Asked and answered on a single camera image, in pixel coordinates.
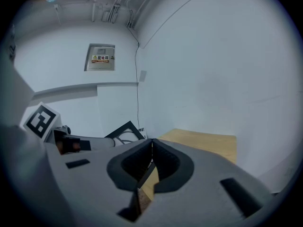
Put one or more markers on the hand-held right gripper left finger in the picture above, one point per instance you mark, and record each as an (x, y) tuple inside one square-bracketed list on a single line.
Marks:
[(85, 185)]

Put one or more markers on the person's grey shirt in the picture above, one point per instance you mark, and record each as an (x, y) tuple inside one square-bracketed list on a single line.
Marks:
[(14, 96)]

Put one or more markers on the grey wall plate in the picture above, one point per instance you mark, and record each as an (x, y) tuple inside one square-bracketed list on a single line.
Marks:
[(143, 75)]

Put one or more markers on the grey electrical panel box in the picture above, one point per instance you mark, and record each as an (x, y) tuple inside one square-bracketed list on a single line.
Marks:
[(100, 64)]

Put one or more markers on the light blue face mask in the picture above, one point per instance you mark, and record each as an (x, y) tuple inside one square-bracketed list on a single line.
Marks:
[(51, 0)]

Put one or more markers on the white wall network box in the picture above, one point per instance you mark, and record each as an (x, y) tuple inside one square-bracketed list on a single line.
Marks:
[(141, 129)]

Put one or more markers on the white conduit run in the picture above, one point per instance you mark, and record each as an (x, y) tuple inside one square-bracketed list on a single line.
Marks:
[(93, 11)]

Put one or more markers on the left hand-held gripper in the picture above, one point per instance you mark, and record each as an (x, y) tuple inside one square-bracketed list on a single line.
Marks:
[(40, 122)]

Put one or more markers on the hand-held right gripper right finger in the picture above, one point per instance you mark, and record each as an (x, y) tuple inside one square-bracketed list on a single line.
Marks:
[(203, 197)]

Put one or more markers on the person's left hand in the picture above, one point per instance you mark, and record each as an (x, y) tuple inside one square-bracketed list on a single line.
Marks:
[(71, 145)]

